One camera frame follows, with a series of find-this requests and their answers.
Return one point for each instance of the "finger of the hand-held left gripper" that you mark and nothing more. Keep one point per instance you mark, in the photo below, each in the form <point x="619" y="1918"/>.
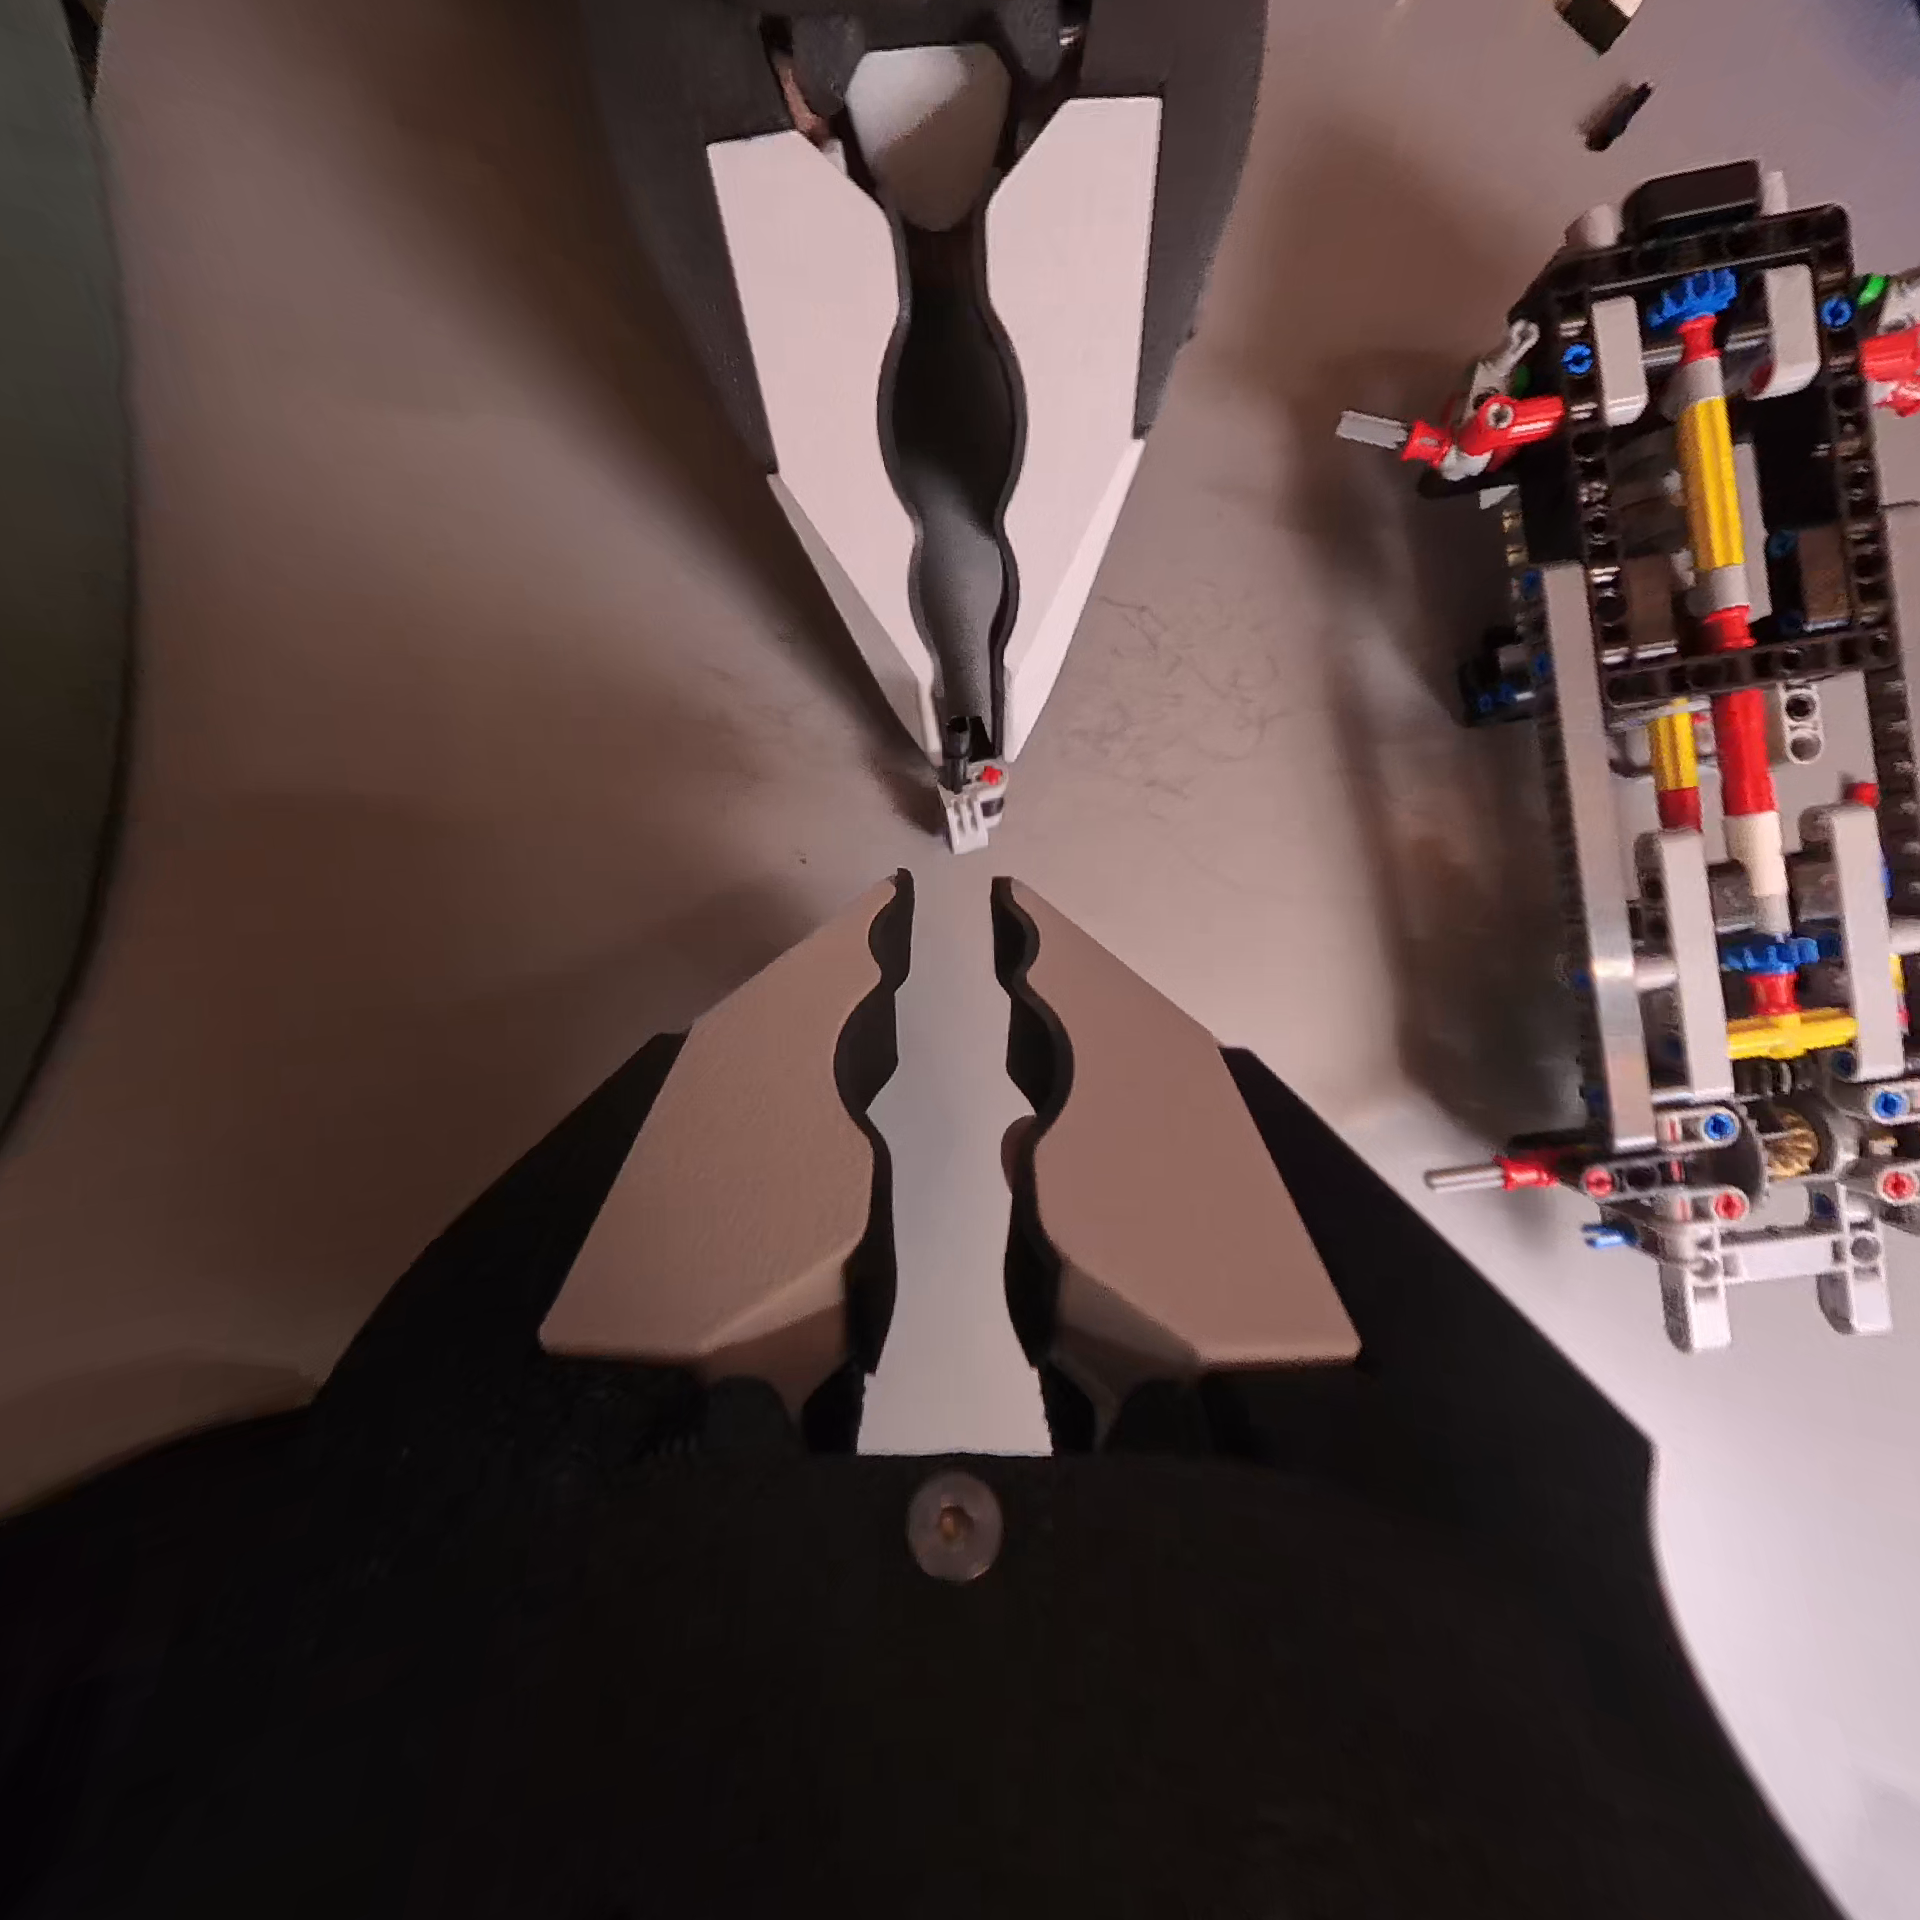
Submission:
<point x="1088" y="346"/>
<point x="810" y="329"/>

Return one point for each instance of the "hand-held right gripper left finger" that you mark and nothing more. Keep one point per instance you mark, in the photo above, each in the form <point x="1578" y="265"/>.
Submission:
<point x="720" y="1184"/>

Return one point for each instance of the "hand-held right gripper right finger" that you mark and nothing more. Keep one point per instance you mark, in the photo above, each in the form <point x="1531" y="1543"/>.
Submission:
<point x="1171" y="1200"/>

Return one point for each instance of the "small grey black lego assembly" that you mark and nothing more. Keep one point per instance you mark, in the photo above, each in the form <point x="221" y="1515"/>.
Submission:
<point x="970" y="809"/>

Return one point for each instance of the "lego car chassis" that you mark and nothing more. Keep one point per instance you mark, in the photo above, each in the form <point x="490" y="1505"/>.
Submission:
<point x="1709" y="451"/>

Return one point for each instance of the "person's green sweater torso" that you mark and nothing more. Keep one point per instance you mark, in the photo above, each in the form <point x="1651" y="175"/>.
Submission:
<point x="53" y="523"/>

